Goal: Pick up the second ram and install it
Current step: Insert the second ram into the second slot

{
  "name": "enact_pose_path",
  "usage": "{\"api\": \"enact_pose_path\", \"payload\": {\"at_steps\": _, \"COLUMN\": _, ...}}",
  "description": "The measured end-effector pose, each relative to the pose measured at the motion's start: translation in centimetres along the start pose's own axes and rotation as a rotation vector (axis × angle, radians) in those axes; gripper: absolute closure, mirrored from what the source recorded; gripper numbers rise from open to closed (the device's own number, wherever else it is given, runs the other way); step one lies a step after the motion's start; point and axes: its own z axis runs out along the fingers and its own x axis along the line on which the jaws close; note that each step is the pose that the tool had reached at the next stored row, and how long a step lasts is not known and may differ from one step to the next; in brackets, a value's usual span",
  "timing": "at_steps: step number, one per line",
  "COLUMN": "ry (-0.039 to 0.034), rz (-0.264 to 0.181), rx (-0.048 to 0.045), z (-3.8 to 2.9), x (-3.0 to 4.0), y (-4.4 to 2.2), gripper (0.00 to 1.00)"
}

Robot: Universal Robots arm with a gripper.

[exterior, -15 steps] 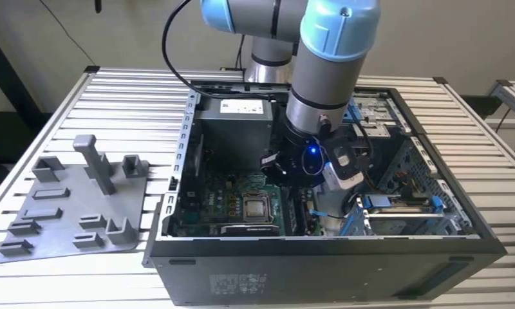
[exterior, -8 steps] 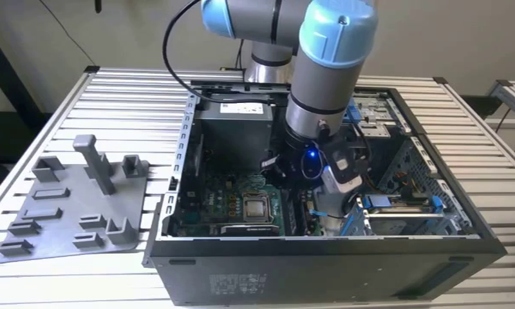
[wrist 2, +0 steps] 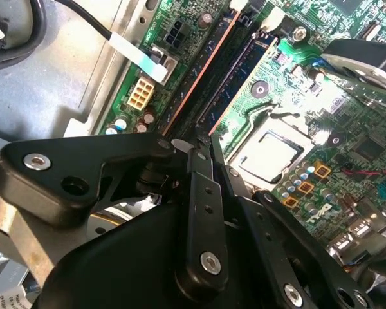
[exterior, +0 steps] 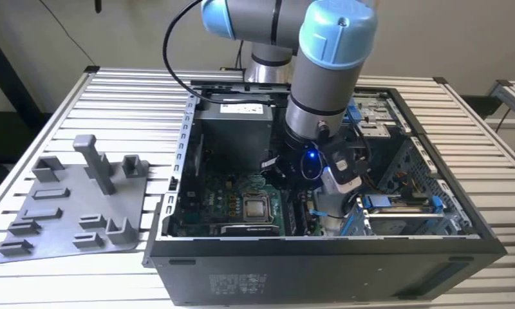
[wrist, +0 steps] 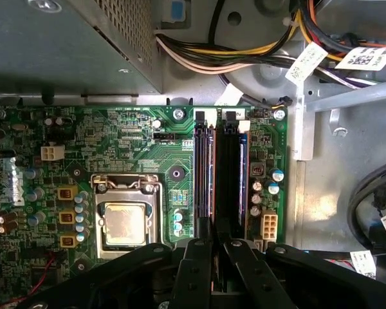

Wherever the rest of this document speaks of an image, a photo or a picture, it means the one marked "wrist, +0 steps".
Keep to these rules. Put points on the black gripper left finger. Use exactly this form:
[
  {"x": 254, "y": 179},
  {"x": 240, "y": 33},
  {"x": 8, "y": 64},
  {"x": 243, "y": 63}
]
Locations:
[{"x": 193, "y": 277}]

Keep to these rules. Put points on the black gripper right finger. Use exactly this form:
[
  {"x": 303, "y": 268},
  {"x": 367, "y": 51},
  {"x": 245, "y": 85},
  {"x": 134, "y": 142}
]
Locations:
[{"x": 254, "y": 280}]

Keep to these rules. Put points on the dark RAM stick with label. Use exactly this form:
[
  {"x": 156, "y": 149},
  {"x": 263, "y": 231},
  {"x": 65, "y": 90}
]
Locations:
[{"x": 214, "y": 177}]

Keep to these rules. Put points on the black RAM slot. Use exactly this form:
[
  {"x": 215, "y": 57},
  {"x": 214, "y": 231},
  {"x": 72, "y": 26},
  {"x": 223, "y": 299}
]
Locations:
[
  {"x": 231, "y": 161},
  {"x": 199, "y": 177}
]

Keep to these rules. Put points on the installed RAM stick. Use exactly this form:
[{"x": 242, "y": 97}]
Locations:
[{"x": 243, "y": 177}]

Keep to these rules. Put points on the white eight-pin power connector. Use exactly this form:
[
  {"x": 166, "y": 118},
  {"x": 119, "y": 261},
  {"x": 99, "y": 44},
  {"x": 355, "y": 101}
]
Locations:
[{"x": 270, "y": 225}]

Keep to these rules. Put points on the metal CPU socket cover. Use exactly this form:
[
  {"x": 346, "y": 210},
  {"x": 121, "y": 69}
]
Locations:
[{"x": 154, "y": 231}]

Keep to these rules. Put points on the silver CPU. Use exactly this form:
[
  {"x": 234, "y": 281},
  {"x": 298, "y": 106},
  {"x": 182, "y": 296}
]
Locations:
[{"x": 125, "y": 223}]

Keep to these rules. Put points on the blue-top capacitor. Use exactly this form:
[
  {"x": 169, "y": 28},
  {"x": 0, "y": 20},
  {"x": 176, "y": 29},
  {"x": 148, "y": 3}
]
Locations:
[
  {"x": 277, "y": 174},
  {"x": 273, "y": 188}
]

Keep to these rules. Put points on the yellow square inductor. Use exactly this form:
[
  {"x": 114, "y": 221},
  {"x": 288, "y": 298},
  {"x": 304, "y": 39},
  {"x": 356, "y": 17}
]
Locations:
[
  {"x": 69, "y": 241},
  {"x": 67, "y": 193},
  {"x": 68, "y": 218}
]

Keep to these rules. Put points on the green motherboard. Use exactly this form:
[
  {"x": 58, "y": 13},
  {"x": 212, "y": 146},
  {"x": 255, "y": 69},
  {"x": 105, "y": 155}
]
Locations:
[{"x": 122, "y": 141}]

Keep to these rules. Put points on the silver motherboard screw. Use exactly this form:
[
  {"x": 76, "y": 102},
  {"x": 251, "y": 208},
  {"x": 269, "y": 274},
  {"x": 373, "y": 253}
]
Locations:
[
  {"x": 279, "y": 114},
  {"x": 178, "y": 113}
]

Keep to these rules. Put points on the white four-pin power connector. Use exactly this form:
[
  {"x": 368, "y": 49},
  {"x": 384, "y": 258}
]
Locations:
[{"x": 51, "y": 153}]

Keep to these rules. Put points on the white label with QR code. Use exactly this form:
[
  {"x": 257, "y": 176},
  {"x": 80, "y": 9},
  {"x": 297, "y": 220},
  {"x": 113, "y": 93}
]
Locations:
[{"x": 363, "y": 59}]

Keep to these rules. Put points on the blue plastic tab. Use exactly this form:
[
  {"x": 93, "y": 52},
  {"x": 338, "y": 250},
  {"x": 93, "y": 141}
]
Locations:
[{"x": 178, "y": 9}]

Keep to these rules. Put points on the grey power supply unit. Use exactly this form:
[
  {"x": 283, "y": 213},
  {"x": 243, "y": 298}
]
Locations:
[{"x": 51, "y": 48}]

